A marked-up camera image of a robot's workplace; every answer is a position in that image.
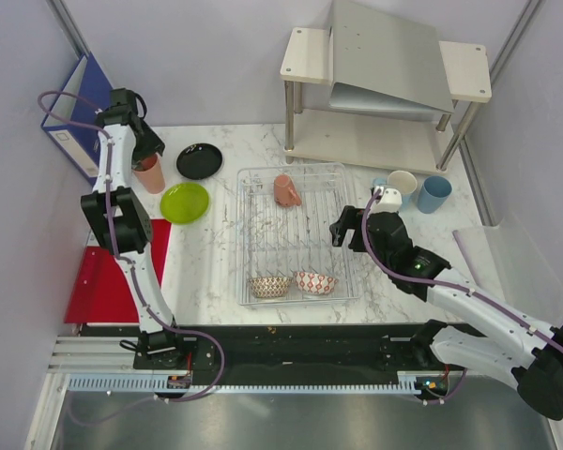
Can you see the blue and red patterned bowl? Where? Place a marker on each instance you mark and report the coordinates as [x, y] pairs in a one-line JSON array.
[[315, 284]]

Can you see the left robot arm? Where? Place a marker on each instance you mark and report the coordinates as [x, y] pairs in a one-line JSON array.
[[123, 227]]

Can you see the lime green plate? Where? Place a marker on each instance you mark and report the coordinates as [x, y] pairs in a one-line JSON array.
[[184, 203]]

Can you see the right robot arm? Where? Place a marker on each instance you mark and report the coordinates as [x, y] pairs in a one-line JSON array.
[[512, 347]]

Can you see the white two-tier shelf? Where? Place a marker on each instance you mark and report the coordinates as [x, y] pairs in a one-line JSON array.
[[373, 129]]

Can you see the light blue tumbler cup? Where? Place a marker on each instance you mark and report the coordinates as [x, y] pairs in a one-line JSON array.
[[433, 193]]

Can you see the white wire dish rack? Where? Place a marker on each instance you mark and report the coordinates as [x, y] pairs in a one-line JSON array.
[[275, 241]]

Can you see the light blue ceramic mug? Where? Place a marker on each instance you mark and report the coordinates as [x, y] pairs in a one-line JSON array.
[[405, 182]]

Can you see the red folder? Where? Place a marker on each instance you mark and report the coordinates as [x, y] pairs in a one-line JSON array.
[[100, 293]]

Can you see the pink tumbler cup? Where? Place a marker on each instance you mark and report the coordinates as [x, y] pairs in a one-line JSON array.
[[149, 173]]

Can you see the grey metal sheet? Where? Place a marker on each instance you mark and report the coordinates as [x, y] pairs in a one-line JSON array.
[[382, 63]]

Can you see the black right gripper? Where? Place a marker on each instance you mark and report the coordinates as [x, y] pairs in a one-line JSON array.
[[351, 218]]

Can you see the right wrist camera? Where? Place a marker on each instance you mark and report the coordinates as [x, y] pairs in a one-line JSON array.
[[386, 199]]

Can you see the pink dotted mug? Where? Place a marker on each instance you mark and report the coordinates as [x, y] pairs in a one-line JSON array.
[[285, 192]]

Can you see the black plate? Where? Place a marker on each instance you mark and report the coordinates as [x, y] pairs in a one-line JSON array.
[[199, 161]]

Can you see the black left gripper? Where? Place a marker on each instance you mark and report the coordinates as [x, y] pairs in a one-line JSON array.
[[153, 145]]

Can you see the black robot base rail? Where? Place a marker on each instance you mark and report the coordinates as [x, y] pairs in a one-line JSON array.
[[299, 353]]

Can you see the light blue cable duct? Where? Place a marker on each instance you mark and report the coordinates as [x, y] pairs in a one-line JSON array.
[[168, 384]]

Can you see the brown patterned bowl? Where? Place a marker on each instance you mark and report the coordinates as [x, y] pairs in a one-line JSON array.
[[269, 287]]

